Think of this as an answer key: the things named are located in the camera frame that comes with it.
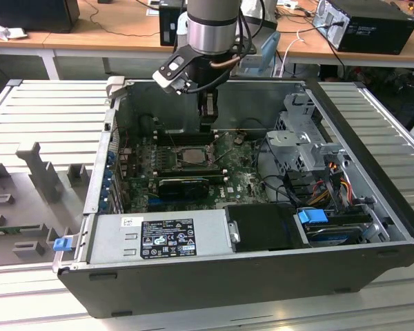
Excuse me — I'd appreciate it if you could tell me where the metal socket cover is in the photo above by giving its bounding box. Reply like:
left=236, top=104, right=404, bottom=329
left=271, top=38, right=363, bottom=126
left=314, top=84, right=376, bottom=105
left=205, top=141, right=219, bottom=163

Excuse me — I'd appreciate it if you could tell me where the black RAM slot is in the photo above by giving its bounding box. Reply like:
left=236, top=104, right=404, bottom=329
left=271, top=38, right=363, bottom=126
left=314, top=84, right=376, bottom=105
left=156, top=166, right=225, bottom=174
left=158, top=130, right=218, bottom=139
left=158, top=137, right=218, bottom=146
left=156, top=172, right=228, bottom=180

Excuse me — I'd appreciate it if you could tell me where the black CPU socket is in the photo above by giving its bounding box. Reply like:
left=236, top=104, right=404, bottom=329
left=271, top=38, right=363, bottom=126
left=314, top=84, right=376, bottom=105
left=174, top=145, right=217, bottom=170

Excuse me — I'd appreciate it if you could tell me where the small black box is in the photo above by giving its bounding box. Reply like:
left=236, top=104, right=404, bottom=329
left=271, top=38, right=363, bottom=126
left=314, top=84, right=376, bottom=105
left=158, top=3, right=188, bottom=48

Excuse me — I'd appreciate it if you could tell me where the black cylinder board part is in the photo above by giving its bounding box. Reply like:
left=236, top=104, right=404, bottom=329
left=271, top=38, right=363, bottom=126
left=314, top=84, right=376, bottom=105
left=139, top=115, right=153, bottom=136

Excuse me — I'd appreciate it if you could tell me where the wooden desk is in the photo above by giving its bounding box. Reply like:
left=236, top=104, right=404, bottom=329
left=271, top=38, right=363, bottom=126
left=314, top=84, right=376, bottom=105
left=0, top=0, right=414, bottom=81

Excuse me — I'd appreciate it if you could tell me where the grey metal drive cage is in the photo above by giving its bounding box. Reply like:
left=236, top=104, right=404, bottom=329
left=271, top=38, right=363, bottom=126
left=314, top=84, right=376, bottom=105
left=265, top=91, right=346, bottom=173

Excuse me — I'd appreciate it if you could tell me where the green motherboard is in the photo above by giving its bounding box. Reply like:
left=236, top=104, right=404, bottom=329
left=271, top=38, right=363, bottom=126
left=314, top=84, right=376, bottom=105
left=119, top=132, right=273, bottom=213

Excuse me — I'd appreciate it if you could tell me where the black graphics card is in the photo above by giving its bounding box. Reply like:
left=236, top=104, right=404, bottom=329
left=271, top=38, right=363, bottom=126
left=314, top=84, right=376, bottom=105
left=157, top=177, right=210, bottom=199

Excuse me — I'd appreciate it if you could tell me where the black desktop computer tower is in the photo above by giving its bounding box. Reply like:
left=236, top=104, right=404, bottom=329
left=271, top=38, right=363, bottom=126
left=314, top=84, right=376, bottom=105
left=313, top=0, right=414, bottom=56

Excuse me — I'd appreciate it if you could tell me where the blue disk carrier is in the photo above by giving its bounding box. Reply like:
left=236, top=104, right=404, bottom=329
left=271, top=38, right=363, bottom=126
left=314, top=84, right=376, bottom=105
left=296, top=208, right=328, bottom=229

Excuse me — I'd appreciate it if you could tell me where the large black monitor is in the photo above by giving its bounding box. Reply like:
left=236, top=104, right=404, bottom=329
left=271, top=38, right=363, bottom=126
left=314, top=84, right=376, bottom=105
left=0, top=0, right=81, bottom=34

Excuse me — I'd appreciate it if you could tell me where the grey power supply unit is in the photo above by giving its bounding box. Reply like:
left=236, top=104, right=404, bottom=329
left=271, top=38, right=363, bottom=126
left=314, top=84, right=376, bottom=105
left=88, top=208, right=234, bottom=265

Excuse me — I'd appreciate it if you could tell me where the black hard disk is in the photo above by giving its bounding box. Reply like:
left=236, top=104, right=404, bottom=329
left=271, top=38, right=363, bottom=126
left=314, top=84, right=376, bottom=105
left=305, top=223, right=364, bottom=248

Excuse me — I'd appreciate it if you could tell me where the crumpled white paper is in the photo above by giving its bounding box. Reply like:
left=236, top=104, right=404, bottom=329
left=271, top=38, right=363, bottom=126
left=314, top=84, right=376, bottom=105
left=0, top=19, right=29, bottom=42

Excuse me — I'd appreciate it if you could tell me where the black open PC case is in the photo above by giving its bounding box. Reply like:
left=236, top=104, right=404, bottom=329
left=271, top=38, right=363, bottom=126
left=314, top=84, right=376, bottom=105
left=51, top=77, right=414, bottom=318

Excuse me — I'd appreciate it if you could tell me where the grey parts rack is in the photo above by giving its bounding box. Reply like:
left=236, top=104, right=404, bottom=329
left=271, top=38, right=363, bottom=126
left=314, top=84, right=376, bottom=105
left=0, top=141, right=94, bottom=268

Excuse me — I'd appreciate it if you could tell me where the blue case latch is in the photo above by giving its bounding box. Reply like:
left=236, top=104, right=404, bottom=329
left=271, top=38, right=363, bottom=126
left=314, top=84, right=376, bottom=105
left=53, top=237, right=72, bottom=252

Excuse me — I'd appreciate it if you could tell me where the green circuit board strip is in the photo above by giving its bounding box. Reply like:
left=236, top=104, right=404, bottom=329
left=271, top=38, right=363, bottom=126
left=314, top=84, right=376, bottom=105
left=0, top=225, right=42, bottom=237

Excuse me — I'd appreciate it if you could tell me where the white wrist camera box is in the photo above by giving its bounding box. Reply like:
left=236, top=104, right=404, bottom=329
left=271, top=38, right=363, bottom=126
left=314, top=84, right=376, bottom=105
left=152, top=54, right=189, bottom=94

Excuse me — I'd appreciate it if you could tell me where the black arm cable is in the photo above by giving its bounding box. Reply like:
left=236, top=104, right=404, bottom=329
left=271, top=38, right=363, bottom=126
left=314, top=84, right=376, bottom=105
left=236, top=0, right=258, bottom=59

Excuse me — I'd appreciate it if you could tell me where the white cable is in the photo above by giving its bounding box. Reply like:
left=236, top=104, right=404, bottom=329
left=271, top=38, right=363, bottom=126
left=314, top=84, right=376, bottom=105
left=271, top=29, right=305, bottom=77

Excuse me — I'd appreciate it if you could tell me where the coloured wire bundle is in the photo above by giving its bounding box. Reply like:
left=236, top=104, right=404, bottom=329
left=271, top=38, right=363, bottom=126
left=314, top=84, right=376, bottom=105
left=310, top=179, right=353, bottom=208

